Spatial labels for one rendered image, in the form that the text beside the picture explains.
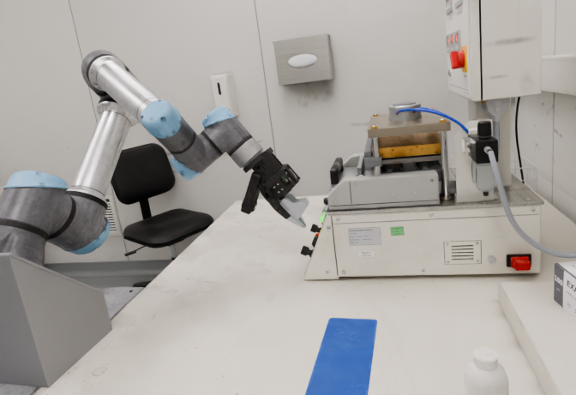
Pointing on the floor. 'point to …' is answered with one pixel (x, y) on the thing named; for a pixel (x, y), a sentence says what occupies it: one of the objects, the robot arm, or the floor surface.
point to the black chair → (129, 158)
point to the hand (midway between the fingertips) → (299, 224)
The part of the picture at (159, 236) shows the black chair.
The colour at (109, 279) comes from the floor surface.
